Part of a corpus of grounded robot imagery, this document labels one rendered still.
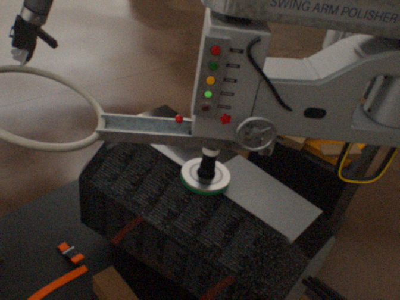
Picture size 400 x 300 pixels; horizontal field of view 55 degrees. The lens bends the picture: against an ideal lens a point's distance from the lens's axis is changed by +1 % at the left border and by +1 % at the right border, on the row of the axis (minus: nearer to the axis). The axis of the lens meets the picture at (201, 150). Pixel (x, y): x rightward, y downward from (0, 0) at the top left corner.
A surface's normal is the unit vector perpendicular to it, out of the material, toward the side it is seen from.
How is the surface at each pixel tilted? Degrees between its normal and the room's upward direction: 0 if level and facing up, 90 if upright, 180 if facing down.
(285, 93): 90
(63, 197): 0
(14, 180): 0
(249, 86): 90
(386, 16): 90
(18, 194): 0
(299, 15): 90
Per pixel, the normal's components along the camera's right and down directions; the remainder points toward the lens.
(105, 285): 0.14, -0.79
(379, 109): -0.83, 0.22
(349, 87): 0.04, 0.60
